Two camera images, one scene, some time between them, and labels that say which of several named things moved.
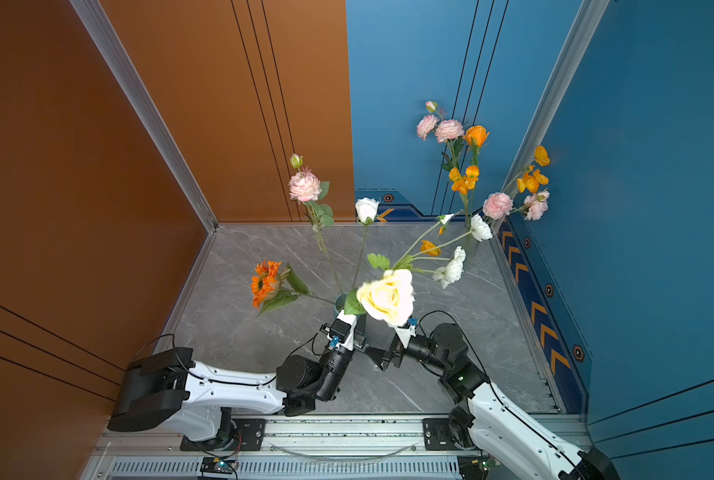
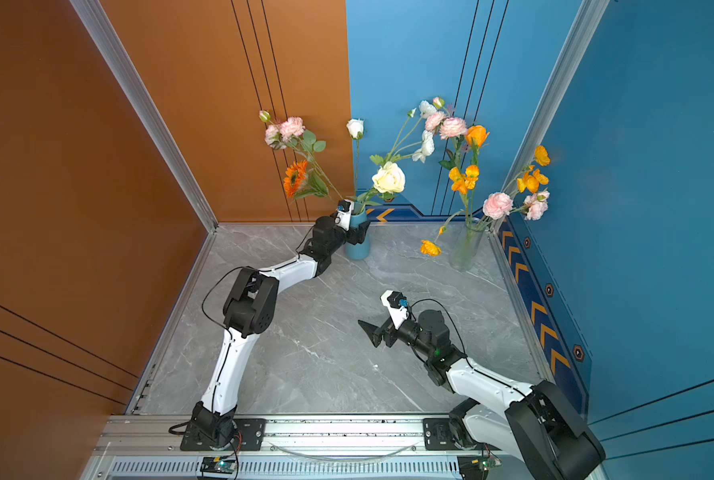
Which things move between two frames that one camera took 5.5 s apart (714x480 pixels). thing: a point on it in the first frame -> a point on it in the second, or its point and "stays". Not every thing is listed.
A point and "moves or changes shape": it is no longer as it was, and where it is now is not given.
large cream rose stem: [387, 297] -> [388, 181]
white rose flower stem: [366, 209] -> [356, 128]
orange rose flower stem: [474, 137] stays
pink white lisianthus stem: [449, 131] stays
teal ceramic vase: [339, 304] -> [359, 250]
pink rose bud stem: [305, 186] -> [288, 132]
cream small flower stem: [449, 269] -> [418, 151]
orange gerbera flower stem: [275, 287] moves or changes shape
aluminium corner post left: [138, 94] stays
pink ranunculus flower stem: [498, 206] stays
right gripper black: [378, 357] -> [389, 332]
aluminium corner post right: [587, 20] stays
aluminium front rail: [383, 447] stays
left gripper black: [357, 332] -> [359, 232]
